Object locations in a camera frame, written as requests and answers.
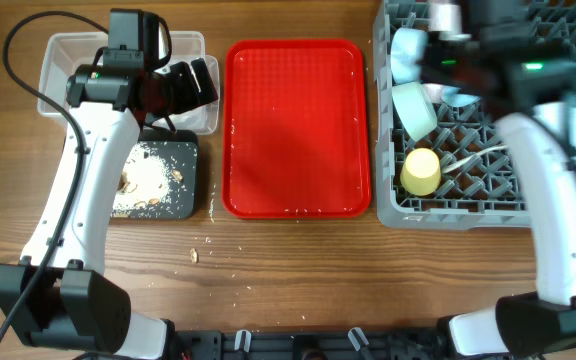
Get red plastic tray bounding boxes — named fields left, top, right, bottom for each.
left=222, top=39, right=371, bottom=219

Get rice and food scraps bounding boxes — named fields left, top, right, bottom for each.
left=112, top=142, right=197, bottom=217

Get light blue plastic plate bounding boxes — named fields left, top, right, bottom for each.
left=422, top=83, right=480, bottom=108

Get yellow plastic cup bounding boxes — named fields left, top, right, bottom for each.
left=400, top=148, right=441, bottom=196

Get cream plastic spoon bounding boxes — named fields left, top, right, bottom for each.
left=442, top=145, right=508, bottom=174

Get clear plastic waste bin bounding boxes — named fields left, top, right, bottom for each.
left=38, top=31, right=220, bottom=135

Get green plastic bowl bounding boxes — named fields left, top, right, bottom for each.
left=392, top=82, right=437, bottom=141

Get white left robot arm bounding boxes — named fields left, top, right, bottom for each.
left=0, top=57, right=218, bottom=359

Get grey dishwasher rack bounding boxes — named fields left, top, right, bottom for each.
left=372, top=0, right=576, bottom=230

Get food scrap on table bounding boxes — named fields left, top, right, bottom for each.
left=190, top=248, right=199, bottom=264

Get light blue plastic bowl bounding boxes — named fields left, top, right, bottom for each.
left=390, top=28, right=428, bottom=84

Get black food waste tray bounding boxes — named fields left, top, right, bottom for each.
left=62, top=128, right=200, bottom=221

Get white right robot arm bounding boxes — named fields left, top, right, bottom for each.
left=420, top=39, right=576, bottom=358

